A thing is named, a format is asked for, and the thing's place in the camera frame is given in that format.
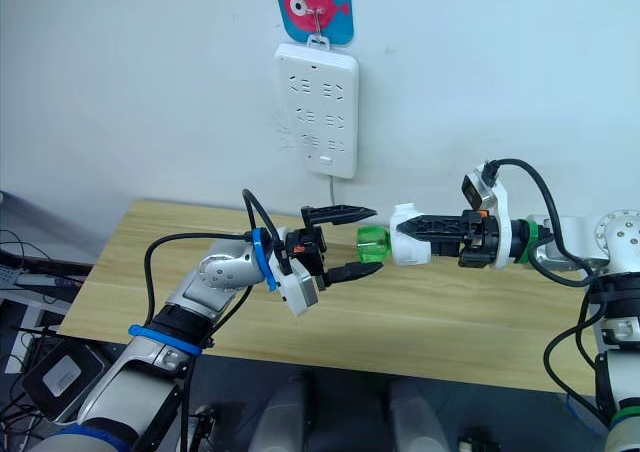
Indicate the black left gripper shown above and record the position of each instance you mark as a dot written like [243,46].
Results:
[307,251]

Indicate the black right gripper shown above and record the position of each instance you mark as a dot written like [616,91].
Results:
[481,237]

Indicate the green liquid bottle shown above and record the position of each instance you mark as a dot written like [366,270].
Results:
[372,244]

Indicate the white mosquito repellent heater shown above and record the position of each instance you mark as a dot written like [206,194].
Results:
[407,254]

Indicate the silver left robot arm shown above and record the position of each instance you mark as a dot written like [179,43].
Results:
[150,367]

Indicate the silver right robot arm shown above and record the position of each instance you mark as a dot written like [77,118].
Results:
[616,242]

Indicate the black pad with white label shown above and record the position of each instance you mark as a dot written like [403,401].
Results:
[62,377]

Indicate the grey power strip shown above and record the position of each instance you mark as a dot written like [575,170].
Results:
[20,276]

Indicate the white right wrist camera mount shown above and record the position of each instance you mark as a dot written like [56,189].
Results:
[501,207]

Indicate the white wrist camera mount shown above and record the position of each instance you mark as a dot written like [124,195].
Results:
[300,292]
[501,207]

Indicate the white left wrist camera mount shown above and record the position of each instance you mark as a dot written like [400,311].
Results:
[300,292]

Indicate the white wall power strip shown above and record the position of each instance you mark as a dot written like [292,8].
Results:
[315,117]

